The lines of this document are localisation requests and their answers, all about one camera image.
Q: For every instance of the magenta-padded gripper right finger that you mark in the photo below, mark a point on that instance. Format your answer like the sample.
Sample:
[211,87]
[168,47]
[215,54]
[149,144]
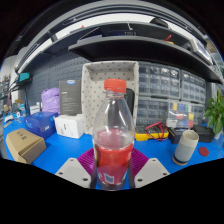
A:
[151,170]

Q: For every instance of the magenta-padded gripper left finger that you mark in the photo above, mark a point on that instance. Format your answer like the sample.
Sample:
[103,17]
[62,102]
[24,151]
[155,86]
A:
[71,170]

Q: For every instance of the clear bottle red label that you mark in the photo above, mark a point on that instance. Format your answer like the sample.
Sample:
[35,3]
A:
[113,156]

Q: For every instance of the yellow multimeter with leads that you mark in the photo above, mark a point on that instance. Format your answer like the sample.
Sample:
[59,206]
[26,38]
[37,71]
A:
[146,135]

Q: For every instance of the grey ceramic cup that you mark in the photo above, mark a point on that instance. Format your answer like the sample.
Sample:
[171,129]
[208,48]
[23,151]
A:
[185,148]

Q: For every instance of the small dark box white label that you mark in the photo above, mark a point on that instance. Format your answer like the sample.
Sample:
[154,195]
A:
[174,136]

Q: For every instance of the white carton box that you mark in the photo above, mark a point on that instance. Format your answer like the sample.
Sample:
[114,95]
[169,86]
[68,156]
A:
[68,126]

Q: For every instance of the brown cardboard box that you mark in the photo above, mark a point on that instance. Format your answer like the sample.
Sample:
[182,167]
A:
[23,145]

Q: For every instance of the flat round red coaster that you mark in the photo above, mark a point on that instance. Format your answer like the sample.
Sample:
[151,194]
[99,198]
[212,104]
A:
[203,151]

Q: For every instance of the blue carton box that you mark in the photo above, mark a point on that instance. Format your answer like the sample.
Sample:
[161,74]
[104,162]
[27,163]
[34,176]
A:
[40,124]

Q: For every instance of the grey small-parts drawer cabinet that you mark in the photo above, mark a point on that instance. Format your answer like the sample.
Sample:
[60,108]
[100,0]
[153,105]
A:
[199,113]
[151,111]
[193,86]
[158,81]

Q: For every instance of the black box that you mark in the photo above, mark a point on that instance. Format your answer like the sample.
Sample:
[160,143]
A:
[203,134]

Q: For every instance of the clear organizer with coloured parts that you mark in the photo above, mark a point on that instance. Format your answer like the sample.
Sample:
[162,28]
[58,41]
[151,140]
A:
[180,113]

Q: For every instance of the dark grey flat box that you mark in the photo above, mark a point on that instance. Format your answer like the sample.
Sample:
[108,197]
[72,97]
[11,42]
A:
[70,98]

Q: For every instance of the purple plastic bag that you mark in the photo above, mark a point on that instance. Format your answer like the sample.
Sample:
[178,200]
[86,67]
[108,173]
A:
[50,100]

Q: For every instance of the black rectangular device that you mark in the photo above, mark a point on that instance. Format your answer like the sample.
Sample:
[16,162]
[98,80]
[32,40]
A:
[130,100]

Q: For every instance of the green potted plant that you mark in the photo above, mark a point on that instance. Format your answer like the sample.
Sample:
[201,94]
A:
[216,115]

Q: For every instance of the white perforated tray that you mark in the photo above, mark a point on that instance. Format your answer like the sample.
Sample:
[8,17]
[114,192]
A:
[93,86]

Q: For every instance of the dark grey shelf unit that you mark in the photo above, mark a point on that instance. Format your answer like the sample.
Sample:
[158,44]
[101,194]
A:
[140,50]

